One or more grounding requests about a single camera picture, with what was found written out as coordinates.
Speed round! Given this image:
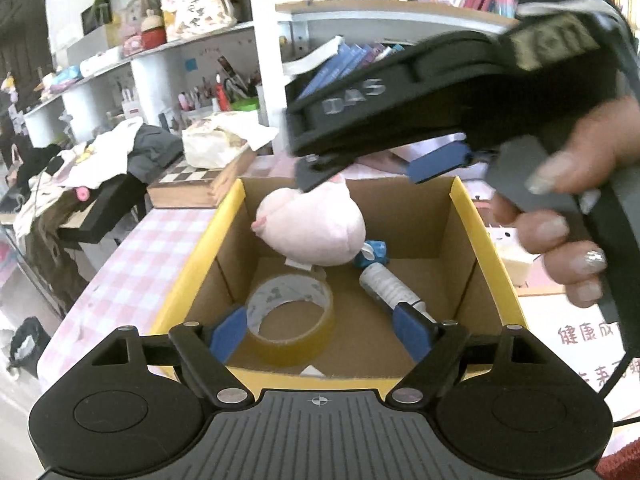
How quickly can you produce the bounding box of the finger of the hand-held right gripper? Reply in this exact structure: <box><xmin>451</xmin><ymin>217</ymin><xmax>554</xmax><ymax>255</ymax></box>
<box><xmin>294</xmin><ymin>152</ymin><xmax>351</xmax><ymax>194</ymax></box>
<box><xmin>406</xmin><ymin>141</ymin><xmax>496</xmax><ymax>184</ymax></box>

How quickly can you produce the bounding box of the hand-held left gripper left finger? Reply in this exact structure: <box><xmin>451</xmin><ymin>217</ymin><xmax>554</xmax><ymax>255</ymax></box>
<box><xmin>90</xmin><ymin>305</ymin><xmax>249</xmax><ymax>408</ymax></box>

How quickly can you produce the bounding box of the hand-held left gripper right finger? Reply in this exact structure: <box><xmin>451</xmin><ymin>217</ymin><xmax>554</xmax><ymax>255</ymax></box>
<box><xmin>391</xmin><ymin>301</ymin><xmax>551</xmax><ymax>406</ymax></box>

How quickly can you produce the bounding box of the white plastic bottle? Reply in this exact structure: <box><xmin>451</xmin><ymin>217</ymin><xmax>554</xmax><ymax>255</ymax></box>
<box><xmin>359</xmin><ymin>264</ymin><xmax>438</xmax><ymax>323</ymax></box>

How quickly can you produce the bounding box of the pink plush toy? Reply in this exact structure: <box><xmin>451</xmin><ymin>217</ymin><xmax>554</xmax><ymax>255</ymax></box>
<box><xmin>251</xmin><ymin>175</ymin><xmax>367</xmax><ymax>271</ymax></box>

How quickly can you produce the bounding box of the clear tape roll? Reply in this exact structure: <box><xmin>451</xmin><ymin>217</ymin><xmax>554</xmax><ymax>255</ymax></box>
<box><xmin>245</xmin><ymin>275</ymin><xmax>335</xmax><ymax>367</ymax></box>

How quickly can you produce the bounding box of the yellow-rimmed cardboard box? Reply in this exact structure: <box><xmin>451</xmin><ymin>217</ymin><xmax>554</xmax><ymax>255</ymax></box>
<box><xmin>150</xmin><ymin>176</ymin><xmax>528</xmax><ymax>381</ymax></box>

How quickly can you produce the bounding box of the small blue white toy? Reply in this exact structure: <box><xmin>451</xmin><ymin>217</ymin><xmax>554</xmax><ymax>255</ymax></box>
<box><xmin>352</xmin><ymin>241</ymin><xmax>389</xmax><ymax>269</ymax></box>

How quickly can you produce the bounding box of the person's right hand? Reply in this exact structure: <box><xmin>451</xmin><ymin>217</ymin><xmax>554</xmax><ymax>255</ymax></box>
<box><xmin>490</xmin><ymin>96</ymin><xmax>640</xmax><ymax>310</ymax></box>

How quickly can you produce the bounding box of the row of blue-spined books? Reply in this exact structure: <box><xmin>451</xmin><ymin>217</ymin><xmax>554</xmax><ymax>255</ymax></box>
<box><xmin>300</xmin><ymin>42</ymin><xmax>407</xmax><ymax>102</ymax></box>

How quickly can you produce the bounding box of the small white cube toy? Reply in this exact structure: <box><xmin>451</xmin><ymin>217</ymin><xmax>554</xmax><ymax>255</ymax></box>
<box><xmin>492</xmin><ymin>225</ymin><xmax>539</xmax><ymax>289</ymax></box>

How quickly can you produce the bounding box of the bunch of pens in holder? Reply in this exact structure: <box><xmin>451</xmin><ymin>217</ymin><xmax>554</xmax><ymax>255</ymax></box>
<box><xmin>177</xmin><ymin>55</ymin><xmax>262</xmax><ymax>111</ymax></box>

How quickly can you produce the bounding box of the wooden chess board box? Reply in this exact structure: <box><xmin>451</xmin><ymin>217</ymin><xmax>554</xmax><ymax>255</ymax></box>
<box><xmin>147</xmin><ymin>147</ymin><xmax>258</xmax><ymax>209</ymax></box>

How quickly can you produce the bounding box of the white bookshelf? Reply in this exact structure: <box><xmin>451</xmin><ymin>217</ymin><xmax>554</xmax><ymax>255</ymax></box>
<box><xmin>247</xmin><ymin>0</ymin><xmax>521</xmax><ymax>128</ymax></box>

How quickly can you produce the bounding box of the white sheet with red characters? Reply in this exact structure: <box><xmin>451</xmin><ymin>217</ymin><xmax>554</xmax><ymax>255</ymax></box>
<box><xmin>517</xmin><ymin>285</ymin><xmax>640</xmax><ymax>413</ymax></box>

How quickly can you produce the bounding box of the dark grey garment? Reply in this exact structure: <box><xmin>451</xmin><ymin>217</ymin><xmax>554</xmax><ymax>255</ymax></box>
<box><xmin>125</xmin><ymin>125</ymin><xmax>184</xmax><ymax>194</ymax></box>

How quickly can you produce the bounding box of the black flat board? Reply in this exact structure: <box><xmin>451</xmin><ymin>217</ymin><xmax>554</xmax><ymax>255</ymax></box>
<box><xmin>57</xmin><ymin>175</ymin><xmax>149</xmax><ymax>247</ymax></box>

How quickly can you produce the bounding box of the white cubby shelf unit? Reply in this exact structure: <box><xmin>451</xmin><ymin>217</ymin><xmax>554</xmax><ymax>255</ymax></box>
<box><xmin>22</xmin><ymin>20</ymin><xmax>281</xmax><ymax>147</ymax></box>

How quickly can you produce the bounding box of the black bag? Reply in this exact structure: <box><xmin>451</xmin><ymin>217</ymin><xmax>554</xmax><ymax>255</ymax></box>
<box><xmin>7</xmin><ymin>316</ymin><xmax>51</xmax><ymax>379</ymax></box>

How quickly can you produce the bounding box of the white shirt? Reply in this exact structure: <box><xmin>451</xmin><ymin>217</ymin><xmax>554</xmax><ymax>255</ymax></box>
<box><xmin>65</xmin><ymin>117</ymin><xmax>144</xmax><ymax>187</ymax></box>

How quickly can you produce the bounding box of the red round jar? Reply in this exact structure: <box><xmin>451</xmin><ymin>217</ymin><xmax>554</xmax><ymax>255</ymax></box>
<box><xmin>140</xmin><ymin>10</ymin><xmax>168</xmax><ymax>49</ymax></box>

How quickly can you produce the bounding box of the person's red knit clothing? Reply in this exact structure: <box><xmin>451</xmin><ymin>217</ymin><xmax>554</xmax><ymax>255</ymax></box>
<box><xmin>595</xmin><ymin>435</ymin><xmax>640</xmax><ymax>480</ymax></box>

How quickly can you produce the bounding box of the green leafy plant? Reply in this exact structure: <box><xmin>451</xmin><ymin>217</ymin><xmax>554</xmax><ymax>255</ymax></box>
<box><xmin>90</xmin><ymin>0</ymin><xmax>114</xmax><ymax>31</ymax></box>

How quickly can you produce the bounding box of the dark wooden door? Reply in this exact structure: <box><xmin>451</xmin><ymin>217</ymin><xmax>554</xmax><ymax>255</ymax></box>
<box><xmin>0</xmin><ymin>0</ymin><xmax>53</xmax><ymax>77</ymax></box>

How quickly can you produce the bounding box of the black picture frame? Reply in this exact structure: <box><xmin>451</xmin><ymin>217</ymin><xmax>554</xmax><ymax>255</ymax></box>
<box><xmin>80</xmin><ymin>2</ymin><xmax>114</xmax><ymax>36</ymax></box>

